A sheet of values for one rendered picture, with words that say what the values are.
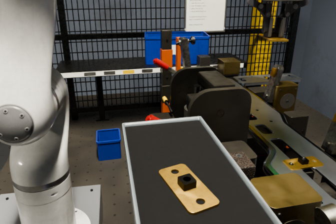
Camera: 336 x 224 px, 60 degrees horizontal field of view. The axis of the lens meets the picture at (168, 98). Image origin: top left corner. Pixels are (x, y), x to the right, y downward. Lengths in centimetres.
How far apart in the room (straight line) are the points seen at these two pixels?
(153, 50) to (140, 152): 99
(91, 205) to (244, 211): 63
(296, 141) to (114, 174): 68
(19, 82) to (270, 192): 45
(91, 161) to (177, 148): 87
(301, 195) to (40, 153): 50
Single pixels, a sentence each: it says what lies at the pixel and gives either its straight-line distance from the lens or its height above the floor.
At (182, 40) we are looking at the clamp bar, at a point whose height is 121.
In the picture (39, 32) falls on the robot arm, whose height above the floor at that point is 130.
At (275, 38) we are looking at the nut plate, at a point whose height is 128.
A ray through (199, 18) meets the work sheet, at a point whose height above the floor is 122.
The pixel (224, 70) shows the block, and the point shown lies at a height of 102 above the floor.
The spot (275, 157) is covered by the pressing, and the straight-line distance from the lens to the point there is 75.
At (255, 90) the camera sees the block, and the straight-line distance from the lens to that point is 124.
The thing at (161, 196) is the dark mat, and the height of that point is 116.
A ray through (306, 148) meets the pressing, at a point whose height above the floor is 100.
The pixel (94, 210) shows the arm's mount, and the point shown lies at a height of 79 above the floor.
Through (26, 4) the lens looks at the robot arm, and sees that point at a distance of 56.
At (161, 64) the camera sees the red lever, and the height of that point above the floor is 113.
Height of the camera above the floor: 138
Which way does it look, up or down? 21 degrees down
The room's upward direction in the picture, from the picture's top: straight up
